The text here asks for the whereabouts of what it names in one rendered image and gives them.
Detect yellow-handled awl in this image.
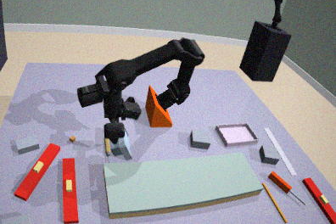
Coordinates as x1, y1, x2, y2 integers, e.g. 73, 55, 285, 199
104, 138, 110, 157

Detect white flat bar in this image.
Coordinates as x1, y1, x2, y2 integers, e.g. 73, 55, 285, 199
263, 128, 297, 176

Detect red long rectangular bar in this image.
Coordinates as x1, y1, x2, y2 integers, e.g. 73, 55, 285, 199
302, 178, 336, 224
62, 158, 79, 224
14, 143, 60, 201

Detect orange-handled awl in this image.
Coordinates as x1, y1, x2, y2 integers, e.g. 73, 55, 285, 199
269, 171, 306, 206

